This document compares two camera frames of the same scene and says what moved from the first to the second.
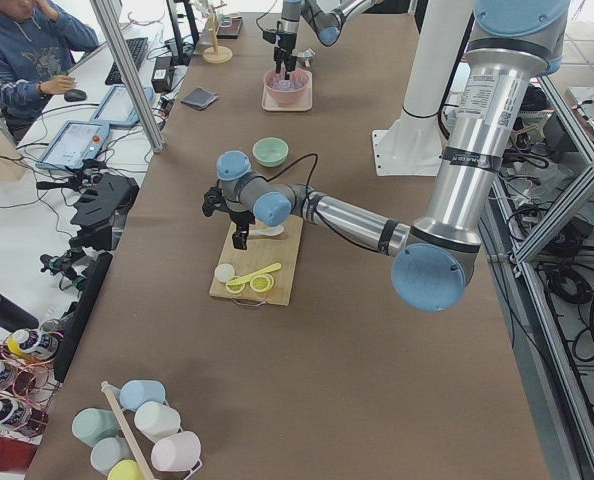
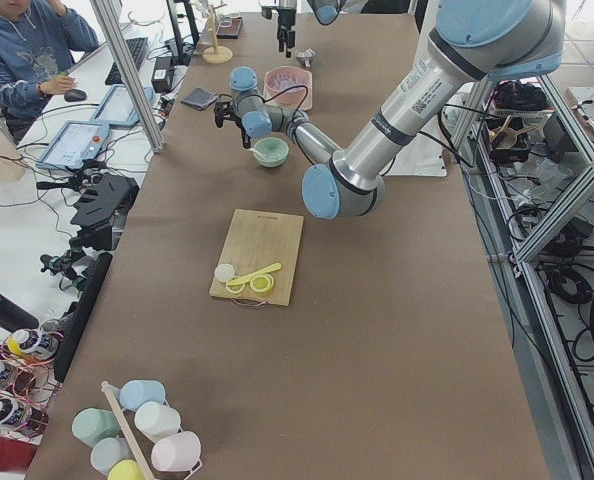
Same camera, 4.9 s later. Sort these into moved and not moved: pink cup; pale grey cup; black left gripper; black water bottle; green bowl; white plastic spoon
Moved: white plastic spoon; black left gripper
Not moved: green bowl; pale grey cup; black water bottle; pink cup
